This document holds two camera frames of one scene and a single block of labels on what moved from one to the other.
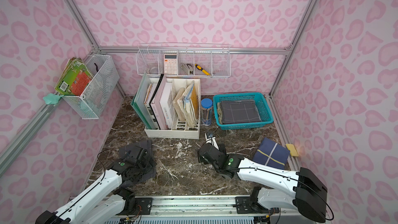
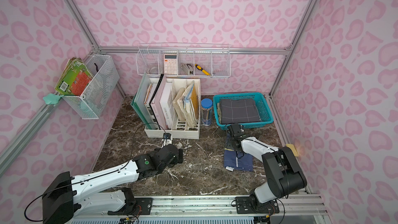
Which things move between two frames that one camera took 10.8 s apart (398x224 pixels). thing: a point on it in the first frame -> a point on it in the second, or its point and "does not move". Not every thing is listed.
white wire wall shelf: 181,59 does not move
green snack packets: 74,78 does not move
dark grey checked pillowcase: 146,144 -> 234,111
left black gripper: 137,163 -> 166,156
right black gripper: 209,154 -> 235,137
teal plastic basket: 261,103 does not move
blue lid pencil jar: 206,111 does not move
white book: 166,102 does not move
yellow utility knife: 200,68 does not move
